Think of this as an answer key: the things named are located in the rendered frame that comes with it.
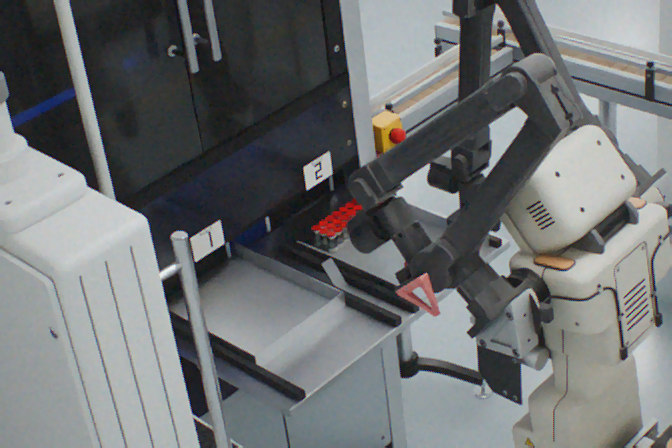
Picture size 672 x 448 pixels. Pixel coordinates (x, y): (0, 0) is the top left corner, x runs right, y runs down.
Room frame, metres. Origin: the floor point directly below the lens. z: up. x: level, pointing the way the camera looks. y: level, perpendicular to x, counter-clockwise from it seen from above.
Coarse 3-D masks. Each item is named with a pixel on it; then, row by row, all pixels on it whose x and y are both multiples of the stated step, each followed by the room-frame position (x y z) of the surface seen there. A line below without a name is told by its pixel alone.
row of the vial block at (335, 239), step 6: (378, 204) 2.51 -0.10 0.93; (336, 228) 2.43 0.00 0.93; (342, 228) 2.44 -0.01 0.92; (330, 234) 2.41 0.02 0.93; (336, 234) 2.43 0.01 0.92; (342, 234) 2.43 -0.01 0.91; (348, 234) 2.44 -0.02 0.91; (330, 240) 2.41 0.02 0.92; (336, 240) 2.41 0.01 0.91; (342, 240) 2.42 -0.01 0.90; (348, 240) 2.44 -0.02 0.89; (330, 246) 2.41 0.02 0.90; (336, 246) 2.41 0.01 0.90; (342, 246) 2.42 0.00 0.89; (330, 252) 2.41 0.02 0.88
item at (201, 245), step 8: (216, 224) 2.33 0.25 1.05; (200, 232) 2.30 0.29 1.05; (208, 232) 2.31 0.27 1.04; (216, 232) 2.33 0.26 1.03; (192, 240) 2.28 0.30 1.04; (200, 240) 2.30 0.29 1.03; (208, 240) 2.31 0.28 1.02; (216, 240) 2.32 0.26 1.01; (192, 248) 2.28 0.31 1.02; (200, 248) 2.29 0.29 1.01; (208, 248) 2.31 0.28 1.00; (200, 256) 2.29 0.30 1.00
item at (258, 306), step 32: (256, 256) 2.40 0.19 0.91; (224, 288) 2.33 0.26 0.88; (256, 288) 2.31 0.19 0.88; (288, 288) 2.29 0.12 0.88; (320, 288) 2.25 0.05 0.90; (224, 320) 2.21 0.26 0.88; (256, 320) 2.19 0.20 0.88; (288, 320) 2.18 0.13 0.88; (320, 320) 2.16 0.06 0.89; (256, 352) 2.08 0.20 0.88
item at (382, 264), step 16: (416, 208) 2.50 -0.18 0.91; (432, 224) 2.47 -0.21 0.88; (432, 240) 2.40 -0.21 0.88; (320, 256) 2.37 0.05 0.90; (336, 256) 2.39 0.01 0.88; (352, 256) 2.38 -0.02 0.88; (368, 256) 2.37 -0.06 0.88; (384, 256) 2.37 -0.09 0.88; (400, 256) 2.36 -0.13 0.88; (352, 272) 2.30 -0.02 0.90; (368, 272) 2.27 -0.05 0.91; (384, 272) 2.31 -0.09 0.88; (416, 288) 2.19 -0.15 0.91
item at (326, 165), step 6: (324, 156) 2.56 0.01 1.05; (330, 156) 2.57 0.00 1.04; (312, 162) 2.53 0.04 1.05; (318, 162) 2.54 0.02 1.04; (324, 162) 2.56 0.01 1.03; (330, 162) 2.57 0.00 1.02; (306, 168) 2.52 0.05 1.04; (312, 168) 2.53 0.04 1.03; (318, 168) 2.54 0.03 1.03; (324, 168) 2.55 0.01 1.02; (330, 168) 2.57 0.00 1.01; (306, 174) 2.52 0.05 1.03; (312, 174) 2.53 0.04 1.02; (318, 174) 2.54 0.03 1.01; (324, 174) 2.55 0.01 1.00; (330, 174) 2.56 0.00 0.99; (306, 180) 2.51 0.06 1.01; (312, 180) 2.53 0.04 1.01; (318, 180) 2.54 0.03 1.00; (306, 186) 2.51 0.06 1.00
